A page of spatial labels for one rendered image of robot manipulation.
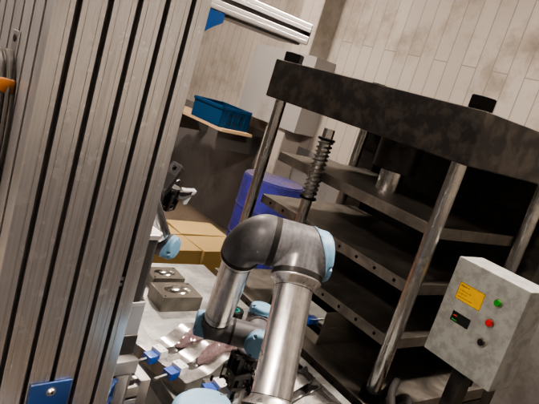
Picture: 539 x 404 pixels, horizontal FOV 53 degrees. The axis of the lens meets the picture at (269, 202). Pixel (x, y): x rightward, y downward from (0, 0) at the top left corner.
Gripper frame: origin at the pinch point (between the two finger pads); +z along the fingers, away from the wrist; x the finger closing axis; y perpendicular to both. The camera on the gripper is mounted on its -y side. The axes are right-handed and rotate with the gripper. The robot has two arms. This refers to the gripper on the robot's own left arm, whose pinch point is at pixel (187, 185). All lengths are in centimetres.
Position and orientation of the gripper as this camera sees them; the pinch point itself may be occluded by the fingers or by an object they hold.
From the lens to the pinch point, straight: 193.8
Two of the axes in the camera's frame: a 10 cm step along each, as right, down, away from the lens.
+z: 3.7, -0.9, 9.2
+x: 8.3, 4.7, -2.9
